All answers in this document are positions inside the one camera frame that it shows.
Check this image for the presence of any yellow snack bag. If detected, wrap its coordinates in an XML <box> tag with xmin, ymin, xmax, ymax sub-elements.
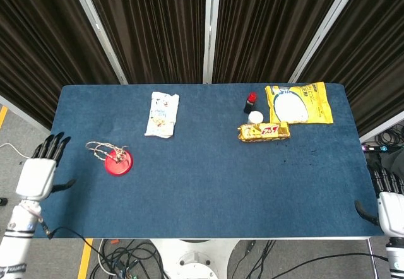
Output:
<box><xmin>264</xmin><ymin>81</ymin><xmax>335</xmax><ymax>124</ymax></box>

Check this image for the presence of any dark pleated curtain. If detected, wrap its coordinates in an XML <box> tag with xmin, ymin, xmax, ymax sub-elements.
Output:
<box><xmin>0</xmin><ymin>0</ymin><xmax>404</xmax><ymax>138</ymax></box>

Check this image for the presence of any white table base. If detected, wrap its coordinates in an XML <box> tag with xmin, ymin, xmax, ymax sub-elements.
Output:
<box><xmin>149</xmin><ymin>238</ymin><xmax>241</xmax><ymax>279</ymax></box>

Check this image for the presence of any yellow floor tape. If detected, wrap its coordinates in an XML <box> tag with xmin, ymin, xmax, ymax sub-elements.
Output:
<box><xmin>77</xmin><ymin>238</ymin><xmax>95</xmax><ymax>279</ymax></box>

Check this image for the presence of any black cable with plug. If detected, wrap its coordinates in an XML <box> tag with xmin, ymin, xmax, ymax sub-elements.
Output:
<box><xmin>40</xmin><ymin>219</ymin><xmax>95</xmax><ymax>252</ymax></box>

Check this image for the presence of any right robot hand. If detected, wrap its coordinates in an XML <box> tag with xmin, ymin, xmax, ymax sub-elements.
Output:
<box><xmin>353</xmin><ymin>168</ymin><xmax>404</xmax><ymax>239</ymax></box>

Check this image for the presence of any white partition frame post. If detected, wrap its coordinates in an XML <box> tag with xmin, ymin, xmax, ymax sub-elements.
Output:
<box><xmin>202</xmin><ymin>0</ymin><xmax>222</xmax><ymax>85</ymax></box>
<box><xmin>288</xmin><ymin>0</ymin><xmax>367</xmax><ymax>84</ymax></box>
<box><xmin>65</xmin><ymin>0</ymin><xmax>129</xmax><ymax>85</ymax></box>

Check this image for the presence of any red round plastic tag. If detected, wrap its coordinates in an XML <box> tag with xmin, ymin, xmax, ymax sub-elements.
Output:
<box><xmin>104</xmin><ymin>150</ymin><xmax>134</xmax><ymax>176</ymax></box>

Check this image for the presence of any black bottle red cap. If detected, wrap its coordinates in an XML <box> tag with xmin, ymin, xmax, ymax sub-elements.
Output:
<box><xmin>243</xmin><ymin>92</ymin><xmax>258</xmax><ymax>114</ymax></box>

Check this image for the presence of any black floor cable bundle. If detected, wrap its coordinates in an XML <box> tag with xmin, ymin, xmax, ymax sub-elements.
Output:
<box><xmin>86</xmin><ymin>238</ymin><xmax>171</xmax><ymax>279</ymax></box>

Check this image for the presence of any white round cap bottle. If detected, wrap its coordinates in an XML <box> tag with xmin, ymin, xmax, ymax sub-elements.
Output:
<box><xmin>247</xmin><ymin>110</ymin><xmax>264</xmax><ymax>125</ymax></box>

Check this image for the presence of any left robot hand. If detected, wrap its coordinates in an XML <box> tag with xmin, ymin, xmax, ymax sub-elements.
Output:
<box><xmin>15</xmin><ymin>131</ymin><xmax>77</xmax><ymax>201</ymax></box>

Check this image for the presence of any power strip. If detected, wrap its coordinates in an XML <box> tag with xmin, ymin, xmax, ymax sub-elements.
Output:
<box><xmin>360</xmin><ymin>144</ymin><xmax>404</xmax><ymax>153</ymax></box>

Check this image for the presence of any white floor cable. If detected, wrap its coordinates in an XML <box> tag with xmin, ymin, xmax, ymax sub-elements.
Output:
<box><xmin>0</xmin><ymin>142</ymin><xmax>32</xmax><ymax>160</ymax></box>

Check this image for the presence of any gold snack bar wrapper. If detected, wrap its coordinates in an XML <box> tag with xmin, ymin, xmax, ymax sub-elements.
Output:
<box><xmin>237</xmin><ymin>122</ymin><xmax>292</xmax><ymax>143</ymax></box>

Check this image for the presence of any white snack packet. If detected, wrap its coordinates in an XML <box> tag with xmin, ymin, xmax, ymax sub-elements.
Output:
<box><xmin>144</xmin><ymin>91</ymin><xmax>180</xmax><ymax>140</ymax></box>

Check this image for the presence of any blue table mat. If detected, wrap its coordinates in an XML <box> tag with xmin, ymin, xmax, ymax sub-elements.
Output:
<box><xmin>33</xmin><ymin>82</ymin><xmax>384</xmax><ymax>239</ymax></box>

